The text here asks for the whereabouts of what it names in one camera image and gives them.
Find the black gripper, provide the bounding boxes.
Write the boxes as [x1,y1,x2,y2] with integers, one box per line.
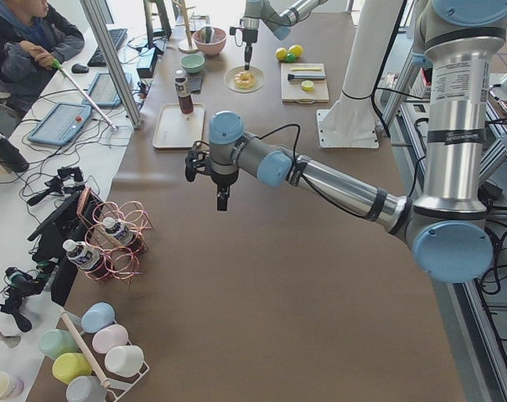
[211,171,238,211]
[242,28,258,70]

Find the glazed ring donut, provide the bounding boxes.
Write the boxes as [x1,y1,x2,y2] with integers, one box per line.
[233,71,256,90]

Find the cream round plate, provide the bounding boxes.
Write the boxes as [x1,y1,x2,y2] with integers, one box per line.
[224,66,265,93]

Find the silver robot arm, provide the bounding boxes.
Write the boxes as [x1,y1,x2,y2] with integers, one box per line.
[238,0,325,71]
[206,1,507,283]

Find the cream rectangular tray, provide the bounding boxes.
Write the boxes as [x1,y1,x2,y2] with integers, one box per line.
[153,103,205,149]

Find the yellow toy lemon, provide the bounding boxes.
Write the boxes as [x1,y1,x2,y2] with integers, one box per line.
[275,48,288,61]

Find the pink ribbed bowl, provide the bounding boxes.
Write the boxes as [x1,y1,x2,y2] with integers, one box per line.
[193,26,227,56]

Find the green bowl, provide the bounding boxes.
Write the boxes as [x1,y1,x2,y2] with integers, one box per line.
[180,54,205,74]

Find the grey folded cloth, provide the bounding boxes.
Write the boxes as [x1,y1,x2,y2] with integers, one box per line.
[187,73,204,94]

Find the wooden cutting board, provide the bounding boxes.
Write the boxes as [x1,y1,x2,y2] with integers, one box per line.
[281,63,329,103]

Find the wooden mug tree stand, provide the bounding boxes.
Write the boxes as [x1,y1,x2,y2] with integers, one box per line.
[172,0,199,54]

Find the toy lemon half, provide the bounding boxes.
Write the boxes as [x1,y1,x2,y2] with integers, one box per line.
[301,80,314,92]

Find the dark sauce bottle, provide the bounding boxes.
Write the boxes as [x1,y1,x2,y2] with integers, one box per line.
[174,70,194,115]

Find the water bottle in rack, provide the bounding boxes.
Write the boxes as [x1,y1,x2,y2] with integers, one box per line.
[102,217,136,246]

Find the blue teach pendant far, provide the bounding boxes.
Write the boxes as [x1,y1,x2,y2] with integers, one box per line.
[87,73,122,109]

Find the blue teach pendant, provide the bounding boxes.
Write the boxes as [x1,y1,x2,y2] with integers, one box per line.
[28,102,92,147]
[87,73,122,109]

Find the black keyboard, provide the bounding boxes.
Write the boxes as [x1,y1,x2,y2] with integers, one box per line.
[86,28,129,68]

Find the black computer mouse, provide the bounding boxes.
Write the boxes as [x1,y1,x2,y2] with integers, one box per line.
[71,64,89,74]

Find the blue teach pendant near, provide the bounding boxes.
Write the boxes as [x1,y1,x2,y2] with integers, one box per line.
[28,102,92,147]

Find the blue plastic cup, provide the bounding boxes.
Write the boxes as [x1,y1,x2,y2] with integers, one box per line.
[81,302,115,333]

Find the pink plastic cup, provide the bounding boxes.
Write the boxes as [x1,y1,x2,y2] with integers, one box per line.
[92,324,128,354]

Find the white plastic cup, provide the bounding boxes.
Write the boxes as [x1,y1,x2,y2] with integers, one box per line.
[105,345,144,378]

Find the white cup rack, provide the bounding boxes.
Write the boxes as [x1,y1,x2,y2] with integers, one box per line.
[59,308,150,401]

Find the wooden rolling pin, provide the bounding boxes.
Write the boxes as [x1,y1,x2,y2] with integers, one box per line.
[59,309,111,389]

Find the seated person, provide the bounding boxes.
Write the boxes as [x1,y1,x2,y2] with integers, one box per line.
[0,0,85,114]

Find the green plastic cup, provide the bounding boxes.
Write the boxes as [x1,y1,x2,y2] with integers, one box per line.
[39,329,79,360]

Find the black thermos bottle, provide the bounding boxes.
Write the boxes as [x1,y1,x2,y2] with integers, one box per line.
[0,132,29,173]

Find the yellow plastic cup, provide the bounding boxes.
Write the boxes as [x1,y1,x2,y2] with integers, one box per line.
[52,353,92,384]

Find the grey plastic cup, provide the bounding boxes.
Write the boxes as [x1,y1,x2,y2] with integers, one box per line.
[66,376,107,402]

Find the cream plastic cup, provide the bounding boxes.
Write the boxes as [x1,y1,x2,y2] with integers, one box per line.
[0,371,24,401]

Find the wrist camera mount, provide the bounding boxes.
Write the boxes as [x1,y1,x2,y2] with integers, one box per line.
[184,141,211,183]

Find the copper wire bottle rack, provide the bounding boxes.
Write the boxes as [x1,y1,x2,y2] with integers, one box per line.
[76,188,153,285]

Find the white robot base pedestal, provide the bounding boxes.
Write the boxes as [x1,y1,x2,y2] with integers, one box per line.
[317,0,406,149]

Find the aluminium frame post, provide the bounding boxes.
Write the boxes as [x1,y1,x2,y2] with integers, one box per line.
[80,0,142,130]

